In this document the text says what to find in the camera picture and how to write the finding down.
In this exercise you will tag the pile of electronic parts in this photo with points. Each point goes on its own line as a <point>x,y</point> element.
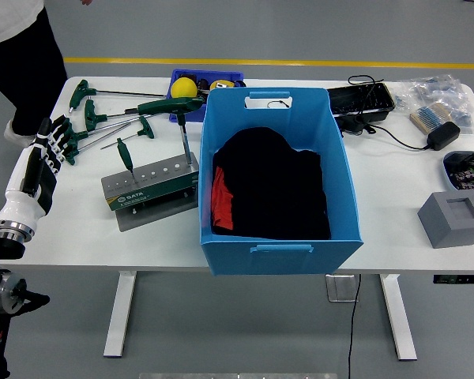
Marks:
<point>470,173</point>

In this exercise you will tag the large blue plastic box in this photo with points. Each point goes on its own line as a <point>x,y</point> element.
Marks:
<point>280,260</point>

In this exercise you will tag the grey blue bowl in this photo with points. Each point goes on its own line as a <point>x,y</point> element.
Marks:
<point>447,173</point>

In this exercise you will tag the black power adapter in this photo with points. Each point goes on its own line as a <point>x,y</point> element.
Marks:
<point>443,136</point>

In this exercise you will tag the white shoe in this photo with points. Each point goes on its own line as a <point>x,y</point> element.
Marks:
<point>17,136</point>

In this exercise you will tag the dark brown cylindrical part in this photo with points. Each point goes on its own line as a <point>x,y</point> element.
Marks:
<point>203,85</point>

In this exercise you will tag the black table control panel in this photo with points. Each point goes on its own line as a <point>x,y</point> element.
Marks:
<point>458,279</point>

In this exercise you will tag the yellow tape measure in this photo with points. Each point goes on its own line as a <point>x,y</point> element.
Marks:
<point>221,85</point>

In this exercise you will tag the red cloth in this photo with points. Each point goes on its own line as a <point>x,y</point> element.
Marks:
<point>222,197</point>

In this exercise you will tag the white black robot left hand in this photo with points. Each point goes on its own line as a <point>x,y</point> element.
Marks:
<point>21,205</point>

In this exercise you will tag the metal floor plate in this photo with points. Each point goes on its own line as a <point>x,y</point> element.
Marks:
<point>339,288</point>

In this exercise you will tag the person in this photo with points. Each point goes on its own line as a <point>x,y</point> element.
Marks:
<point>19,63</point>

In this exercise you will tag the grey foam block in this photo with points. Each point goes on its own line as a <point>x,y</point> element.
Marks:
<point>450,227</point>

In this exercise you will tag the small dark blue bin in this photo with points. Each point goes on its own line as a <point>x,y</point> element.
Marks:
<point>217,75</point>

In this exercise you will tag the grey green metal tool holder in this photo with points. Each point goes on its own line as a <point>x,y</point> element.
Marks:
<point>154,189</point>

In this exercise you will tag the taped resistor strip bundle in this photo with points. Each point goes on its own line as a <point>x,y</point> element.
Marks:
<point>428,116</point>

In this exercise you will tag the black plastic tray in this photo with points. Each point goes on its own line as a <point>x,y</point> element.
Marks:
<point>359,98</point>

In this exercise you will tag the white table leg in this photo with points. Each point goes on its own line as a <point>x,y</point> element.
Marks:
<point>120,316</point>
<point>399,316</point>

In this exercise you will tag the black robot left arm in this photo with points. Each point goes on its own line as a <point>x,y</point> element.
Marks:
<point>0,246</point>

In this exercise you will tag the black cloth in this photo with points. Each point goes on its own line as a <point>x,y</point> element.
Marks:
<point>276,189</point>

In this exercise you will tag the black plug block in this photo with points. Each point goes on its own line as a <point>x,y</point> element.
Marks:
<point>353,125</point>

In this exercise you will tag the clear plastic parts bags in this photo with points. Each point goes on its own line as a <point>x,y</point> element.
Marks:
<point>442,88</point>

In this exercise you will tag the yellow ball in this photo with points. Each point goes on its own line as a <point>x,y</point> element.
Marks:
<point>183,87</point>

